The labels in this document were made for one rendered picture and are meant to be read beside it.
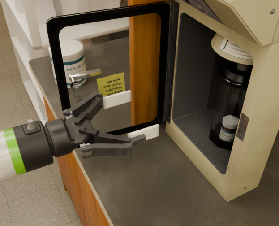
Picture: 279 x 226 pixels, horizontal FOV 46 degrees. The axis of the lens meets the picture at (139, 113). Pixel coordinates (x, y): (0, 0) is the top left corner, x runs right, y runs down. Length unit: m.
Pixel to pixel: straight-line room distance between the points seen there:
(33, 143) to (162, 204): 0.42
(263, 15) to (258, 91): 0.17
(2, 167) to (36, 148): 0.07
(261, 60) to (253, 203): 0.44
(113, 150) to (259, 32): 0.34
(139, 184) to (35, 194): 1.32
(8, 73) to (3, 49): 0.53
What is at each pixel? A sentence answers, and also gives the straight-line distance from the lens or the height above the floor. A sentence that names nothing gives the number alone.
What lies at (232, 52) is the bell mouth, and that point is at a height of 1.33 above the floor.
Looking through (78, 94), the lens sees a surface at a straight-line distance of 0.86.
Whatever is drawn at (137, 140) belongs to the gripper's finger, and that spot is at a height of 1.23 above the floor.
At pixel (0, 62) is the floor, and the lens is 3.60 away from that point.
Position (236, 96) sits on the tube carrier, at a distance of 0.85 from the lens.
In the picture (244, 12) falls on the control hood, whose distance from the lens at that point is 0.55.
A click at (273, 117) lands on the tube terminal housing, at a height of 1.21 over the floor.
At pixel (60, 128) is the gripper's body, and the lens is 0.65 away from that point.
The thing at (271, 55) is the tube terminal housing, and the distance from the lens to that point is 0.66.
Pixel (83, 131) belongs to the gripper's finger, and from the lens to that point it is 0.66.
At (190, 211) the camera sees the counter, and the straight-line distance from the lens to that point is 0.91.
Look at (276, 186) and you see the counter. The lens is 1.02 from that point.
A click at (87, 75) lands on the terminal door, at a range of 0.86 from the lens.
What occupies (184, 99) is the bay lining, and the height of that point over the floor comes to 1.09.
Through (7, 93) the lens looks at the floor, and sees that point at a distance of 3.09.
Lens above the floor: 1.69
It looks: 39 degrees down
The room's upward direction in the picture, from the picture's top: straight up
